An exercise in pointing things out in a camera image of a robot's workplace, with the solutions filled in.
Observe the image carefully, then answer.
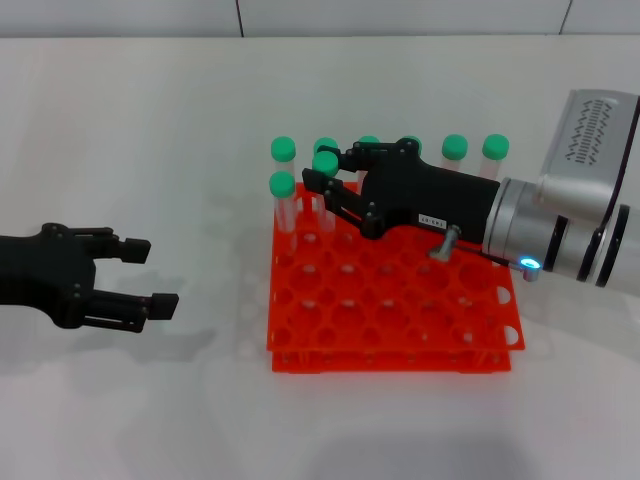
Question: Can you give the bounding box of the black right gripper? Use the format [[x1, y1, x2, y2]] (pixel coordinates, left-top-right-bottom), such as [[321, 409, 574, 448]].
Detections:
[[301, 138, 502, 244]]

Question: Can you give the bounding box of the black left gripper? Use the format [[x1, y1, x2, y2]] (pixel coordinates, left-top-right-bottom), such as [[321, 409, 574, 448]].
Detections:
[[0, 223, 180, 334]]

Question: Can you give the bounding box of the orange test tube rack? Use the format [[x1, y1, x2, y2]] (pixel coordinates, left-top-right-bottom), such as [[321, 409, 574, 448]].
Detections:
[[264, 180, 527, 375]]

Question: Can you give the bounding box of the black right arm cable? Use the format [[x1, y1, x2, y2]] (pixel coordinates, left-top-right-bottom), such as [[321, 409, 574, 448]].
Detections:
[[426, 224, 526, 269]]

